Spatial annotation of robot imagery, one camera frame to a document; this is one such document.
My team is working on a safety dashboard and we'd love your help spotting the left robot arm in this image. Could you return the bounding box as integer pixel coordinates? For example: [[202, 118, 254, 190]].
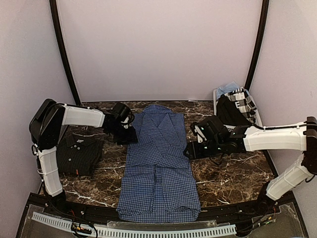
[[29, 99, 137, 216]]

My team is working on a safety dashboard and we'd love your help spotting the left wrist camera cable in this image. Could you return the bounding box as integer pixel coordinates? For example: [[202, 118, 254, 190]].
[[123, 110, 136, 129]]

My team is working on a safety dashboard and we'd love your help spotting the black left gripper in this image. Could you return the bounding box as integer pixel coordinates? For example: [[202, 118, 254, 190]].
[[107, 122, 138, 145]]

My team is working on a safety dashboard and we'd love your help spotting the blue checkered long sleeve shirt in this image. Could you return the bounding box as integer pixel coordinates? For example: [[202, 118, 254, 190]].
[[116, 105, 201, 224]]

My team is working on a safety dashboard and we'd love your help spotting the black front rail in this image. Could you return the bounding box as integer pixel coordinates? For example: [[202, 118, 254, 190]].
[[27, 192, 295, 224]]

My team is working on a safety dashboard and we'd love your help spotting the right black corner post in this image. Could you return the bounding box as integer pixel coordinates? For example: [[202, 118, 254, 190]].
[[244, 0, 269, 91]]

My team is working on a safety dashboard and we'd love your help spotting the black garment in basket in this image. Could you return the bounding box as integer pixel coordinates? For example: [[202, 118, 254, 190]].
[[216, 95, 251, 126]]

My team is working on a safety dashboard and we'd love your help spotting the left black corner post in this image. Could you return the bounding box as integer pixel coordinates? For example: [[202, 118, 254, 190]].
[[49, 0, 81, 106]]

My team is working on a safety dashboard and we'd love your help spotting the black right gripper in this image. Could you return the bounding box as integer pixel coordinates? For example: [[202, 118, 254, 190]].
[[184, 138, 223, 160]]

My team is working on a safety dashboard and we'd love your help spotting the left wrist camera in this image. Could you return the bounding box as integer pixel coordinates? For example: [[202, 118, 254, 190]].
[[112, 103, 130, 121]]

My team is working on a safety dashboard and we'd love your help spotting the light blue shirt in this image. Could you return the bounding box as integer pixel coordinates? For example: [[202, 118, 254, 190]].
[[216, 81, 241, 100]]

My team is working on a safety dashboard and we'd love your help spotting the folded black striped shirt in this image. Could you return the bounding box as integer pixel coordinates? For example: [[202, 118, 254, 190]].
[[56, 133, 104, 176]]

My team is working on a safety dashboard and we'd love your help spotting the black corner post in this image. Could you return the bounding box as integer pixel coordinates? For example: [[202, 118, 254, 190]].
[[244, 0, 269, 91], [49, 0, 81, 106]]

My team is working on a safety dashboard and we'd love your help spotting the black white plaid shirt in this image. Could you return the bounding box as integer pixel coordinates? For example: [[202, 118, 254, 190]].
[[224, 87, 257, 123]]

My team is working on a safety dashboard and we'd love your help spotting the white slotted cable duct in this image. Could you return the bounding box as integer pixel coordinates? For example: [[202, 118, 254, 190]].
[[32, 212, 237, 238]]

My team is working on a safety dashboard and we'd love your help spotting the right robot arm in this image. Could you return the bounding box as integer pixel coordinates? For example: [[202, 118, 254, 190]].
[[184, 116, 317, 215]]

